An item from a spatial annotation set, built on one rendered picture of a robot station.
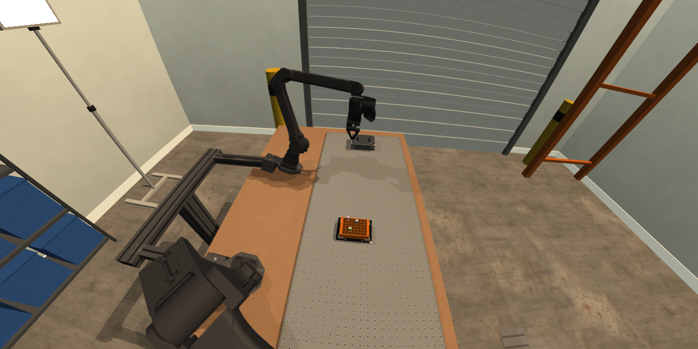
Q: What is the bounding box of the orange grid tube rack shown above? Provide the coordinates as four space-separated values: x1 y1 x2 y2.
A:
339 217 369 239

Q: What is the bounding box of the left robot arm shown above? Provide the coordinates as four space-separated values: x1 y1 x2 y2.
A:
269 68 376 171

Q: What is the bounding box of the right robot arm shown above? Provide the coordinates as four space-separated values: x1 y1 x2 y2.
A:
139 237 275 349

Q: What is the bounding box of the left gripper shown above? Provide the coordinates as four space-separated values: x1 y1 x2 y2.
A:
346 109 360 140

